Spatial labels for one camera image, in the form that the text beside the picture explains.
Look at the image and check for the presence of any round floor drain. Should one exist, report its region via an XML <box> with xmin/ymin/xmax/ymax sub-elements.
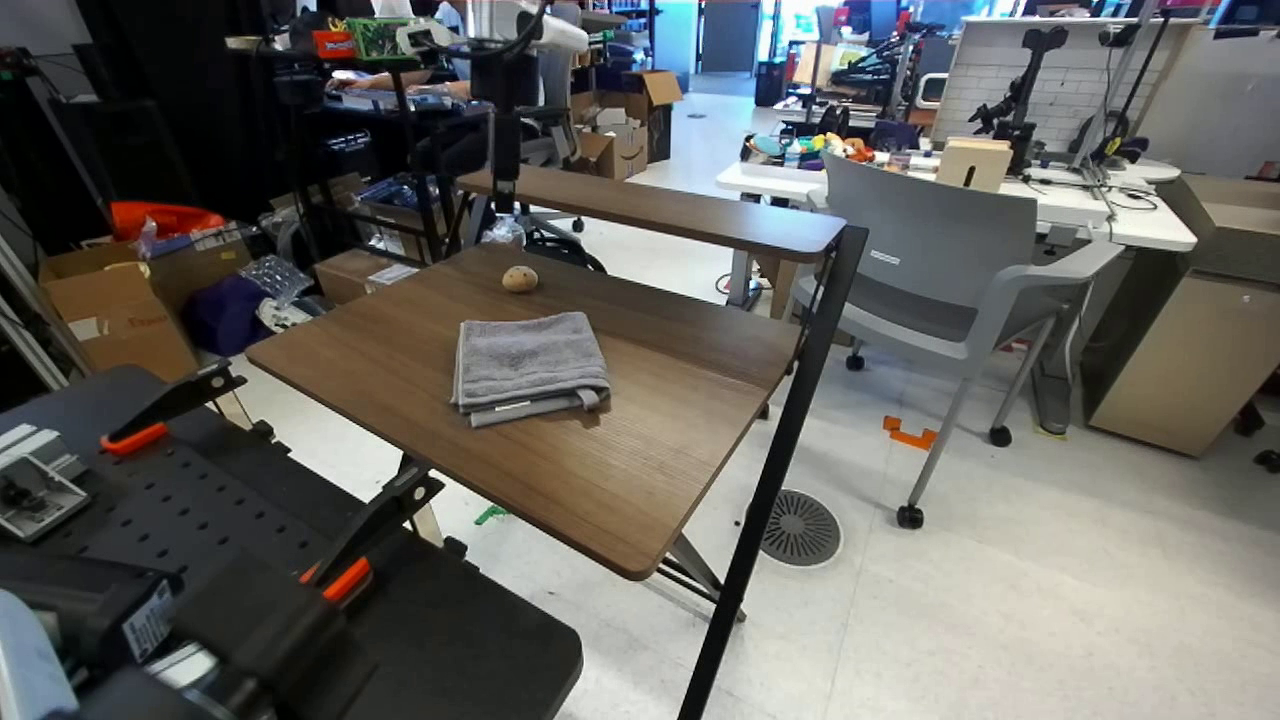
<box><xmin>760</xmin><ymin>487</ymin><xmax>847</xmax><ymax>569</ymax></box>

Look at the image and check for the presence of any colourful toy clutter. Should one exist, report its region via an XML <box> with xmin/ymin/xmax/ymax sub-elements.
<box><xmin>738</xmin><ymin>121</ymin><xmax>928</xmax><ymax>173</ymax></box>

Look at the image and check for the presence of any white table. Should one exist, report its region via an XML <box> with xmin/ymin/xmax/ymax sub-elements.
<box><xmin>714</xmin><ymin>138</ymin><xmax>1201</xmax><ymax>315</ymax></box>

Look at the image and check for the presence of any white printed card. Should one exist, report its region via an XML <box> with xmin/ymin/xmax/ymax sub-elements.
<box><xmin>0</xmin><ymin>421</ymin><xmax>95</xmax><ymax>545</ymax></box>

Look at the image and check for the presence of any beige cabinet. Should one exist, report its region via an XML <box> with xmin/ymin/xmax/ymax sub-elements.
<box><xmin>1087</xmin><ymin>173</ymin><xmax>1280</xmax><ymax>460</ymax></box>

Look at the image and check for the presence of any light blue cloth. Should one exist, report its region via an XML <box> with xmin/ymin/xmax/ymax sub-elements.
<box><xmin>0</xmin><ymin>592</ymin><xmax>79</xmax><ymax>720</ymax></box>

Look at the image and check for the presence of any grey plastic chair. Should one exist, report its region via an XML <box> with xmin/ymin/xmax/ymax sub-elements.
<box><xmin>822</xmin><ymin>152</ymin><xmax>1134</xmax><ymax>531</ymax></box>

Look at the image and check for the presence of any small cardboard box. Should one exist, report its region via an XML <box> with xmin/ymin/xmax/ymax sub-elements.
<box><xmin>935</xmin><ymin>131</ymin><xmax>1018</xmax><ymax>191</ymax></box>

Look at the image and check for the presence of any black tripod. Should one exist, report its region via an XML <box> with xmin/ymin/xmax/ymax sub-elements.
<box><xmin>1073</xmin><ymin>12</ymin><xmax>1177</xmax><ymax>173</ymax></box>

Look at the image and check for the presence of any open cardboard carton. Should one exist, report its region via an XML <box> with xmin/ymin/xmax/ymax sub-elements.
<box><xmin>574</xmin><ymin>66</ymin><xmax>689</xmax><ymax>185</ymax></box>

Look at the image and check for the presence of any black wire rack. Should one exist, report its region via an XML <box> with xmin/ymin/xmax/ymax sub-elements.
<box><xmin>225</xmin><ymin>33</ymin><xmax>465</xmax><ymax>264</ymax></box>

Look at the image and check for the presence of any orange red plastic bag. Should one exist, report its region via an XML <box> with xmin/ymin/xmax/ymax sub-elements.
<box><xmin>104</xmin><ymin>196</ymin><xmax>234</xmax><ymax>247</ymax></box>

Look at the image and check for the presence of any black perforated cart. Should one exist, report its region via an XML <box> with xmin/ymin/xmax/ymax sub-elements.
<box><xmin>0</xmin><ymin>364</ymin><xmax>589</xmax><ymax>720</ymax></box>

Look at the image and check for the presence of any navy blue bag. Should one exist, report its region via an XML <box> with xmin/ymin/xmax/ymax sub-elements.
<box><xmin>175</xmin><ymin>272</ymin><xmax>272</xmax><ymax>357</ymax></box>

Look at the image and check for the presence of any grey towel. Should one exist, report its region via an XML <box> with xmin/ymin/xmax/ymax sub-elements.
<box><xmin>450</xmin><ymin>308</ymin><xmax>617</xmax><ymax>431</ymax></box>

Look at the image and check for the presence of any orange plastic bracket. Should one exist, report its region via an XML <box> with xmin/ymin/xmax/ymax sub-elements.
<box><xmin>882</xmin><ymin>411</ymin><xmax>942</xmax><ymax>451</ymax></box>

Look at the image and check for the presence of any flat brown cardboard box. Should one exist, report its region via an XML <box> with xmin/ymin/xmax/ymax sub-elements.
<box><xmin>314</xmin><ymin>242</ymin><xmax>425</xmax><ymax>308</ymax></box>

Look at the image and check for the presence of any black clamp with orange handle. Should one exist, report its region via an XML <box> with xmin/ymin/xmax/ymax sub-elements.
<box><xmin>216</xmin><ymin>464</ymin><xmax>454</xmax><ymax>720</ymax></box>
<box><xmin>95</xmin><ymin>358</ymin><xmax>254</xmax><ymax>464</ymax></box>

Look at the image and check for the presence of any light grey partition panel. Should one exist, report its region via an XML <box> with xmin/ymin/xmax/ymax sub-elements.
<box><xmin>928</xmin><ymin>12</ymin><xmax>1184</xmax><ymax>152</ymax></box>

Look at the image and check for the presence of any black chair base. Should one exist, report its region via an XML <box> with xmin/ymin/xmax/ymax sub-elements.
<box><xmin>519</xmin><ymin>217</ymin><xmax>612</xmax><ymax>275</ymax></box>

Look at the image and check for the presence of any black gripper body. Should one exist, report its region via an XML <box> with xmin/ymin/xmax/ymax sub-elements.
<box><xmin>465</xmin><ymin>52</ymin><xmax>544</xmax><ymax>121</ymax></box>

